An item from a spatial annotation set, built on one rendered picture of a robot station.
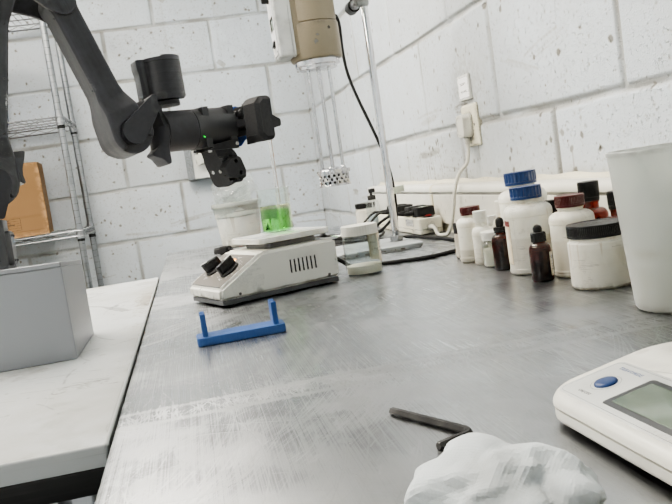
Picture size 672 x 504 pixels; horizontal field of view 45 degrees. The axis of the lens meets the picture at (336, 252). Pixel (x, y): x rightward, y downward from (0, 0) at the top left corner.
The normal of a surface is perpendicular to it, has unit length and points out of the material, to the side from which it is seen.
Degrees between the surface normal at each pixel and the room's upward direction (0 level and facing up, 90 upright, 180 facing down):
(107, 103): 59
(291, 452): 0
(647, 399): 11
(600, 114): 90
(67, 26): 87
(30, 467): 90
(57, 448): 0
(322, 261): 90
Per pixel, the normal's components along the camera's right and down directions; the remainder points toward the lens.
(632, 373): -0.33, -0.94
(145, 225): 0.18, 0.07
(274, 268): 0.50, 0.01
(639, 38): -0.97, 0.16
